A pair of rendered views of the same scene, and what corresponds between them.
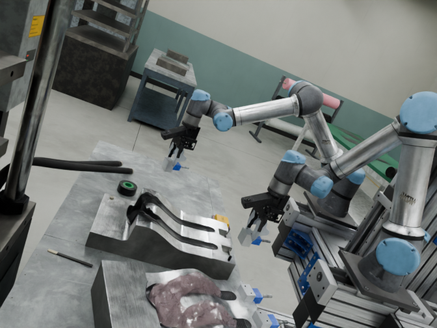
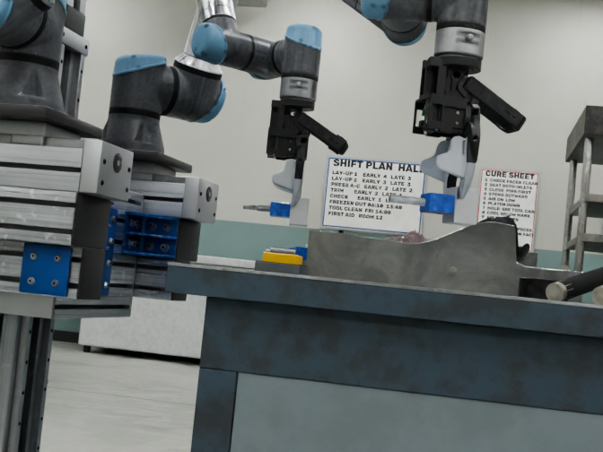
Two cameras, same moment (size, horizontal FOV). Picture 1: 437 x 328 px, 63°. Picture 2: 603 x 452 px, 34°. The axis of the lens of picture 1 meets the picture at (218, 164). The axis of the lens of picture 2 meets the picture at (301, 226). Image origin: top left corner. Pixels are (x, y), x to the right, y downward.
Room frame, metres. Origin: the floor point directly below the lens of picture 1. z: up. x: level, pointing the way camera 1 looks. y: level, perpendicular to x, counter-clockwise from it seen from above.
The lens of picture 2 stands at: (3.03, 0.64, 0.79)
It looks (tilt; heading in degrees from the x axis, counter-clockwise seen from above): 3 degrees up; 205
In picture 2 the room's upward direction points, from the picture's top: 6 degrees clockwise
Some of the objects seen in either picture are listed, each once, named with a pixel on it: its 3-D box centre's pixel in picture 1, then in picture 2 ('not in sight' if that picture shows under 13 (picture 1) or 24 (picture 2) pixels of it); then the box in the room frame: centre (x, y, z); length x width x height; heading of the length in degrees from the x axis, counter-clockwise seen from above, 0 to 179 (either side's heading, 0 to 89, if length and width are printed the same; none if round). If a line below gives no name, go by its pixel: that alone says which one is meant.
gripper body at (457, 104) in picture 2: (186, 135); (450, 99); (1.57, 0.19, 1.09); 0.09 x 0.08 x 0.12; 128
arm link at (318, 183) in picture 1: (315, 181); (266, 58); (1.21, -0.33, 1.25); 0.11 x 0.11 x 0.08; 63
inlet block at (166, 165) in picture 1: (177, 166); (431, 203); (1.58, 0.18, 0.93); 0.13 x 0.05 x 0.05; 128
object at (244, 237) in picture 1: (256, 239); (275, 209); (1.24, -0.25, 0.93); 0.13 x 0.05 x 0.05; 114
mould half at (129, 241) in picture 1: (166, 228); (445, 257); (1.15, 0.07, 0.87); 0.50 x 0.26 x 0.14; 105
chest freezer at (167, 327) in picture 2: not in sight; (178, 306); (-4.65, -4.08, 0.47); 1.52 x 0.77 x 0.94; 105
